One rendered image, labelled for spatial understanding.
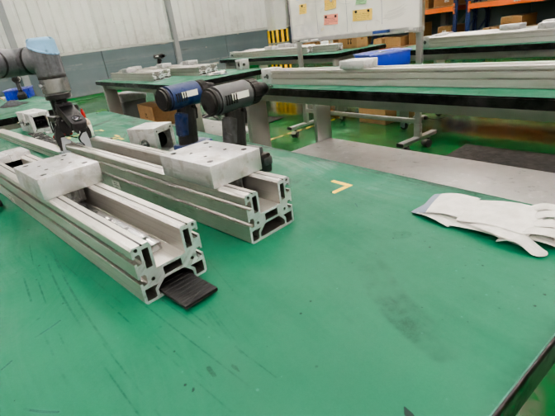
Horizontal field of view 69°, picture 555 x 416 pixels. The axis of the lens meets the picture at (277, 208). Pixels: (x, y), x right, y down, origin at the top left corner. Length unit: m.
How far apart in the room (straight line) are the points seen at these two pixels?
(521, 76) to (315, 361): 1.52
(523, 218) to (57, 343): 0.65
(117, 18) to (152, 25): 0.98
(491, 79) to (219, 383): 1.63
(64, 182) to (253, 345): 0.50
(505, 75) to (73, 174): 1.53
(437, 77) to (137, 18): 11.66
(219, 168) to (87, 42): 12.00
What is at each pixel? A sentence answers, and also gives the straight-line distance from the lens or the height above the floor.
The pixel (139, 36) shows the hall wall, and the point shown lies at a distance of 13.06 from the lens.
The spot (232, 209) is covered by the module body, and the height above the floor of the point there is 0.84.
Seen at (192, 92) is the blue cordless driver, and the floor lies 0.97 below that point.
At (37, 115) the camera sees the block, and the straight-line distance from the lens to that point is 2.26.
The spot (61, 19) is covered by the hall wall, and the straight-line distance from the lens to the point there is 12.56.
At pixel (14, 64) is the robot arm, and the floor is 1.09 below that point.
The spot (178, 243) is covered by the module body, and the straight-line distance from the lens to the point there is 0.58.
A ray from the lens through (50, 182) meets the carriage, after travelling 0.82.
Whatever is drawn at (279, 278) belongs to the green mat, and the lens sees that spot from 0.56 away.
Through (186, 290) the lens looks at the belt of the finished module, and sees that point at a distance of 0.56.
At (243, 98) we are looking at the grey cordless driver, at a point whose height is 0.96.
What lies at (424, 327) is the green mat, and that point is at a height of 0.78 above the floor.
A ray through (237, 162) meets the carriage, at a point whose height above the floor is 0.89.
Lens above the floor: 1.09
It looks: 24 degrees down
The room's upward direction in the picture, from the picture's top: 8 degrees counter-clockwise
